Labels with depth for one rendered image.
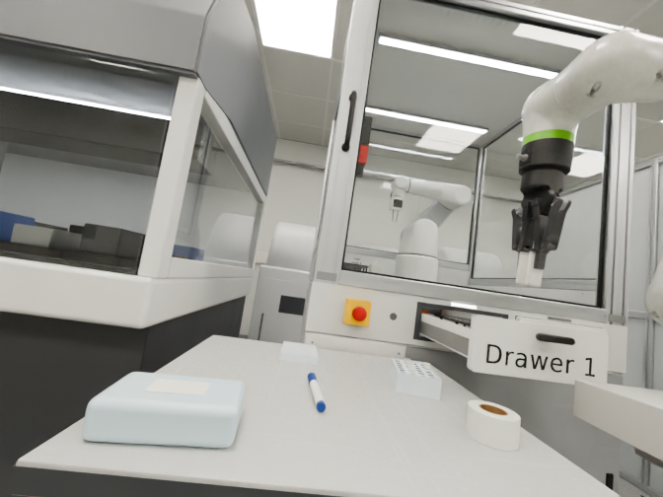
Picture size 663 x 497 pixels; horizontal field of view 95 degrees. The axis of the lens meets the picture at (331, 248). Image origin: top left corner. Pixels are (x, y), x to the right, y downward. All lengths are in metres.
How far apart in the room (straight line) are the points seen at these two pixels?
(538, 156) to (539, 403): 0.76
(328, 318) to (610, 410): 0.62
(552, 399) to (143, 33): 1.46
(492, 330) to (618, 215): 0.79
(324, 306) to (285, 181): 3.51
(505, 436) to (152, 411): 0.44
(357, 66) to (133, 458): 1.08
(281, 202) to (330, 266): 3.38
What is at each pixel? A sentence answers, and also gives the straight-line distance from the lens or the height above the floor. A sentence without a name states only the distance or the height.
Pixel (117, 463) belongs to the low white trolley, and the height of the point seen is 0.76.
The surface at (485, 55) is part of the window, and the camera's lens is 1.34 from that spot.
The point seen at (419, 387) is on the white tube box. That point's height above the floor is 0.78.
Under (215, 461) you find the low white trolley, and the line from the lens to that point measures 0.39.
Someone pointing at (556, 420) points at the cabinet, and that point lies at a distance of 1.26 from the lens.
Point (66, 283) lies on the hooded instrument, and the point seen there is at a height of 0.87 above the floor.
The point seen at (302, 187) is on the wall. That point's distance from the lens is 4.29.
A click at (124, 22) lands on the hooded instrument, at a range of 0.94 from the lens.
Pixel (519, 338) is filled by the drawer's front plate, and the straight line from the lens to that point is 0.74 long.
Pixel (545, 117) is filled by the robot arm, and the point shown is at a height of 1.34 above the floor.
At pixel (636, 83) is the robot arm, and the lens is 0.73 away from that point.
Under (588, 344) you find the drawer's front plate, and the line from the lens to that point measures 0.84.
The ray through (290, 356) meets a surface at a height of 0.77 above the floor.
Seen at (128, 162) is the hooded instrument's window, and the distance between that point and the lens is 0.80.
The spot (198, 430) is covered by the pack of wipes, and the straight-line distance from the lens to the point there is 0.39.
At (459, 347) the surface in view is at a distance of 0.77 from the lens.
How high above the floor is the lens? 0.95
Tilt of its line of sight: 6 degrees up
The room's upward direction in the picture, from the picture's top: 8 degrees clockwise
